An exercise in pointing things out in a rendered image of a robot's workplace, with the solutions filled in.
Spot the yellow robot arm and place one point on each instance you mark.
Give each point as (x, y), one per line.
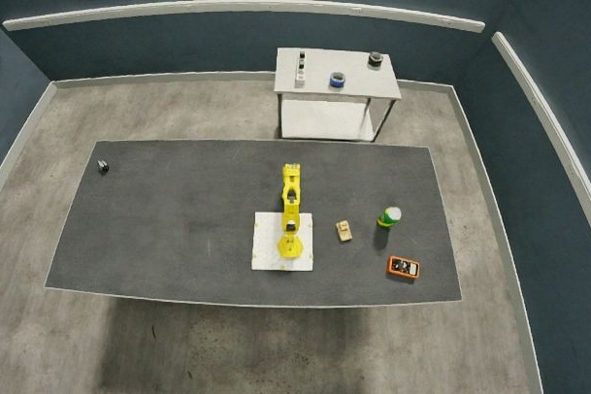
(291, 203)

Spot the green and yellow drink can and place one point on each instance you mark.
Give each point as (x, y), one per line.
(388, 218)

